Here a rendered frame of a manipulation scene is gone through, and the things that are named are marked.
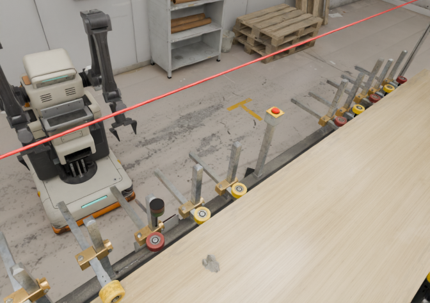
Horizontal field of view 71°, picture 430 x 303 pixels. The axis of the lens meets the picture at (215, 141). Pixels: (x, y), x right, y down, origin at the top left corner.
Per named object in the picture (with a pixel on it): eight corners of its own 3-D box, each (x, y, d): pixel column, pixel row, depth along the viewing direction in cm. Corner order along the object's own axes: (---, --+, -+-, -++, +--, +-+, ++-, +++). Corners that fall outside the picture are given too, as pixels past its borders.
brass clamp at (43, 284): (7, 302, 108) (2, 297, 105) (47, 278, 115) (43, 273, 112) (13, 317, 105) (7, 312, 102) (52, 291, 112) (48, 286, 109)
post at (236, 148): (222, 199, 181) (232, 142, 149) (226, 196, 183) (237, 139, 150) (226, 203, 180) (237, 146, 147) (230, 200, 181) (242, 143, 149)
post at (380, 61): (352, 109, 256) (378, 57, 224) (354, 107, 258) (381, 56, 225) (356, 111, 255) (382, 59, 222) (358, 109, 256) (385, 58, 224)
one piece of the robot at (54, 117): (43, 134, 176) (31, 105, 161) (90, 119, 189) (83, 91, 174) (51, 151, 167) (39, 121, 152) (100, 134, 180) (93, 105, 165)
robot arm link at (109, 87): (105, 11, 132) (80, 16, 127) (111, 16, 129) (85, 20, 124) (119, 92, 162) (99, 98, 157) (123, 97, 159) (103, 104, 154)
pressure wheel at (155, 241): (144, 250, 140) (142, 237, 132) (159, 240, 144) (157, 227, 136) (153, 263, 136) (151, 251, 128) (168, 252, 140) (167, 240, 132)
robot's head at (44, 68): (22, 65, 154) (19, 54, 141) (64, 56, 164) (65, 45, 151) (34, 91, 155) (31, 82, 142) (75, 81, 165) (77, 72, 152)
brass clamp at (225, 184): (214, 189, 169) (214, 184, 165) (231, 179, 176) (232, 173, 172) (221, 196, 166) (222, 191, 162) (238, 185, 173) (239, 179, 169)
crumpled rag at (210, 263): (198, 259, 128) (199, 257, 126) (212, 252, 131) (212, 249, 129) (210, 277, 123) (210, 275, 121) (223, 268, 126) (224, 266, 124)
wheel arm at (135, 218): (110, 192, 158) (109, 187, 155) (116, 189, 160) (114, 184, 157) (155, 254, 136) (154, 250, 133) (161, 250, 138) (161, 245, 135)
